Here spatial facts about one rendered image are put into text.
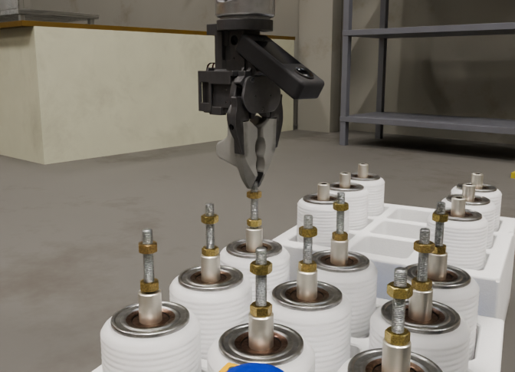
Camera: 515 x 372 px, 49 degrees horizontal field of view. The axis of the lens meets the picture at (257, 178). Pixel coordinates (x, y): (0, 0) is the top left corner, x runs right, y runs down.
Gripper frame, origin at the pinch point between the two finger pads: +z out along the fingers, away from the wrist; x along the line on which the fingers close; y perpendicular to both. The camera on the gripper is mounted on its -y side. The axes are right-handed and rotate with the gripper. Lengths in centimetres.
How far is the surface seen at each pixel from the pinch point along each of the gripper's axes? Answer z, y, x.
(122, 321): 9.3, -4.8, 25.2
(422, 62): -15, 126, -321
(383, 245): 18.4, 0.8, -36.9
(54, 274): 35, 74, -10
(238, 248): 9.5, 2.0, 1.5
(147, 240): 1.5, -6.3, 23.0
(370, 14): -50, 169, -321
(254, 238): 8.0, -0.2, 0.8
